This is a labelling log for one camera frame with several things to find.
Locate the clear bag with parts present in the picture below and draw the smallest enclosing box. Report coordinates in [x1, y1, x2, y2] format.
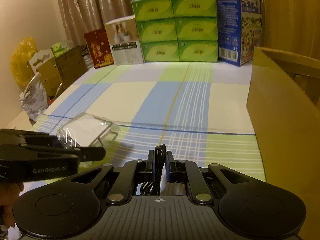
[56, 113, 120, 149]

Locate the black cable bundle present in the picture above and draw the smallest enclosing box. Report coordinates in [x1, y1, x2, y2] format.
[139, 143, 167, 196]

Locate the person's left hand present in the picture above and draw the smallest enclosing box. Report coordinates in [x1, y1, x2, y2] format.
[0, 183, 24, 228]

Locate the yellow plastic bag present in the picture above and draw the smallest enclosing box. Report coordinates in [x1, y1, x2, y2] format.
[10, 37, 38, 91]

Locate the brown cardboard boxes stack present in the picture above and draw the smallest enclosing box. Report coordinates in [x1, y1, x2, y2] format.
[29, 46, 88, 97]

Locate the red greeting card box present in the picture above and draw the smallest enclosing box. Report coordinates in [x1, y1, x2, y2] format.
[84, 28, 114, 68]

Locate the white product box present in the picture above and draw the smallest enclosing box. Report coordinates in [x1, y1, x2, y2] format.
[105, 15, 144, 65]

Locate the brown cardboard box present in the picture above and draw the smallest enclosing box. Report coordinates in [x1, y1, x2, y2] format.
[247, 47, 319, 239]

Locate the green tissue pack stack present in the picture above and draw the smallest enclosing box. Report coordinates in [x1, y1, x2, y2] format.
[132, 0, 218, 62]

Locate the blue milk carton box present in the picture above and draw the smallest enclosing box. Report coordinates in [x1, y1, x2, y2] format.
[216, 0, 262, 67]

